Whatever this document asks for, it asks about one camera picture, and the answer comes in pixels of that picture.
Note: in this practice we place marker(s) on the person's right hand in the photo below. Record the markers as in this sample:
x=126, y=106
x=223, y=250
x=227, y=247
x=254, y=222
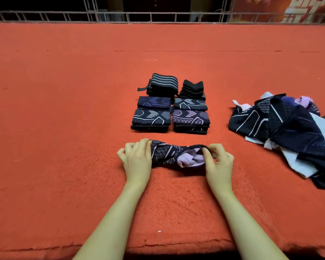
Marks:
x=219, y=169

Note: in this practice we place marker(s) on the person's left hand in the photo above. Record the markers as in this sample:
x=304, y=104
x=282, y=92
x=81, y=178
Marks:
x=136, y=162

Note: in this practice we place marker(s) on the single black purple-lined sock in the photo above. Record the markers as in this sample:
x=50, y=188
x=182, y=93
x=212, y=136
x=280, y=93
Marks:
x=168, y=153
x=190, y=117

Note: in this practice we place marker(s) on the single black white-patterned sock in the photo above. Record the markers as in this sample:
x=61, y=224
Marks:
x=150, y=129
x=150, y=116
x=190, y=130

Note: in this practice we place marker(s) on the single navy blue-lined sock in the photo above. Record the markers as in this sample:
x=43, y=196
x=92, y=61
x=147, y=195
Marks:
x=154, y=101

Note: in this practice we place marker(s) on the single black grey-striped sock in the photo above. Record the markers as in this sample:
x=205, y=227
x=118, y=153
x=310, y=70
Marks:
x=190, y=104

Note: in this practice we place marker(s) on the person's left forearm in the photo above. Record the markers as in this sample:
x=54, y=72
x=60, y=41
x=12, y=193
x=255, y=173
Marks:
x=111, y=230

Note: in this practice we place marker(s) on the person's right forearm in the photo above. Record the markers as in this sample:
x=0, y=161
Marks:
x=246, y=233

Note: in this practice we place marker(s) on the heap of dark patterned socks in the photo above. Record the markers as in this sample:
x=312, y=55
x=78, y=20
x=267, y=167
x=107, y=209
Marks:
x=292, y=132

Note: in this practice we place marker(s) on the dark brown door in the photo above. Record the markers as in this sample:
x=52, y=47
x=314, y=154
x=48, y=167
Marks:
x=157, y=3

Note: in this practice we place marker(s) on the grey metal truss tower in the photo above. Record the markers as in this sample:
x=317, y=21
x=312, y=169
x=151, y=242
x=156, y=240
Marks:
x=90, y=9

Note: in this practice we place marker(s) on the red banner with white print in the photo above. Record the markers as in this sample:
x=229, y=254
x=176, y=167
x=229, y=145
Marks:
x=260, y=7

